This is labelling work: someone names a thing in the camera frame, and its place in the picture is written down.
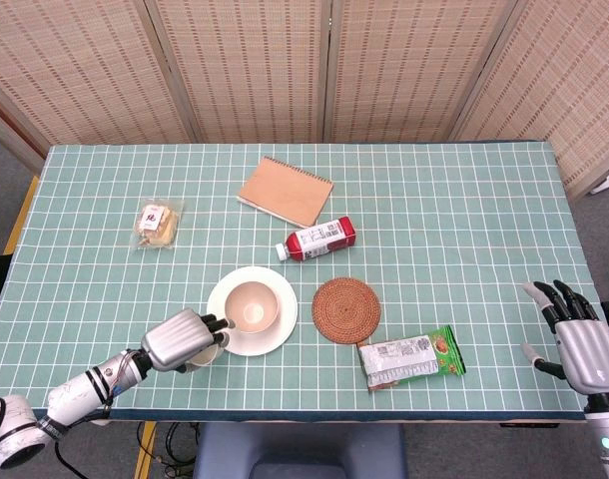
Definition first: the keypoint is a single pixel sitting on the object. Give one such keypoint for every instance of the white round plate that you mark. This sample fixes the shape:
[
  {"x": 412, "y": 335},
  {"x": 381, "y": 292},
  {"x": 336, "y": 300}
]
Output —
[{"x": 284, "y": 319}]

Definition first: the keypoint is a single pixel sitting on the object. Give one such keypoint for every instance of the woven rattan coaster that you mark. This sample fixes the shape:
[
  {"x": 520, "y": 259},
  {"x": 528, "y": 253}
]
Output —
[{"x": 347, "y": 310}]

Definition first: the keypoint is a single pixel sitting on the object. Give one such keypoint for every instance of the clear bag of biscuits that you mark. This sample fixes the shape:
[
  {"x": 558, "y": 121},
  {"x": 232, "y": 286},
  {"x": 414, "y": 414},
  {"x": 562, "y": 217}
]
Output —
[{"x": 157, "y": 224}]

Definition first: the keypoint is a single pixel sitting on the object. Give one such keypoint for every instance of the red juice bottle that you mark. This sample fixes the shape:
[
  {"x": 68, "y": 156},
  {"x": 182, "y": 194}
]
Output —
[{"x": 319, "y": 239}]

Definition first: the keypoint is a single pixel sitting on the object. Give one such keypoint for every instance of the green checkered tablecloth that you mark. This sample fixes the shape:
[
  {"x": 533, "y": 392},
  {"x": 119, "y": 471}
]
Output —
[{"x": 459, "y": 239}]

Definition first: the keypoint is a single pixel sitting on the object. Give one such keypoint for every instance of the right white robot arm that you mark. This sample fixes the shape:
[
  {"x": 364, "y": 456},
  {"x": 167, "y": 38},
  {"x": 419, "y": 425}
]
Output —
[{"x": 606, "y": 439}]

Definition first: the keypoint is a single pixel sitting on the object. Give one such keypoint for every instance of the yellow table leg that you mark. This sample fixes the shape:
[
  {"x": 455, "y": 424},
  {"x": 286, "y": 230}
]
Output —
[{"x": 145, "y": 449}]

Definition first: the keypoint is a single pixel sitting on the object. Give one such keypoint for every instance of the brown spiral notebook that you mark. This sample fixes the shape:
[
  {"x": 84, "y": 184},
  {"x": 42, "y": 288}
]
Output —
[{"x": 286, "y": 192}]

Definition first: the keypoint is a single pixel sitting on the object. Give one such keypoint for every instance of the blue chair seat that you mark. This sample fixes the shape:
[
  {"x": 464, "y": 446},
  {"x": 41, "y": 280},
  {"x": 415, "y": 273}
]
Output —
[{"x": 299, "y": 449}]

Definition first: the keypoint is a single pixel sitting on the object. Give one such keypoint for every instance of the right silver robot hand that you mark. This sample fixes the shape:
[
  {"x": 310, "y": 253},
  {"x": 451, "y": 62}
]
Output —
[{"x": 589, "y": 349}]

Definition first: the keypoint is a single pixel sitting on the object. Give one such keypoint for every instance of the beige bowl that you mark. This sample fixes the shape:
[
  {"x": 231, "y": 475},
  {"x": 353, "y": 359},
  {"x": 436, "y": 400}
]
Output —
[{"x": 252, "y": 307}]

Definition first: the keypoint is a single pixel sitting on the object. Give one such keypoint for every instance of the bamboo folding screen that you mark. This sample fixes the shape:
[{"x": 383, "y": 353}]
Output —
[{"x": 264, "y": 70}]

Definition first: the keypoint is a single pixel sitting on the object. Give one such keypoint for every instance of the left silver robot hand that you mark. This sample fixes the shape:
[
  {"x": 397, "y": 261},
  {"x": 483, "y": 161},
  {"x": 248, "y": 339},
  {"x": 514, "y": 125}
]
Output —
[{"x": 177, "y": 339}]

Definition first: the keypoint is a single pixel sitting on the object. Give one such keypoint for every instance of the green snack packet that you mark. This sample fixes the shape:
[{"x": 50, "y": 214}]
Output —
[{"x": 409, "y": 359}]

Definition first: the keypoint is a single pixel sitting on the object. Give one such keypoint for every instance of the white paper cup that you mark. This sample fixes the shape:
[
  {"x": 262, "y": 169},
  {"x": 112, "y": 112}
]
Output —
[{"x": 207, "y": 356}]

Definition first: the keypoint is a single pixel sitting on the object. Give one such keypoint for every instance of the yellow table frame edge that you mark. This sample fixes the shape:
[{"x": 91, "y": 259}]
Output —
[{"x": 22, "y": 214}]

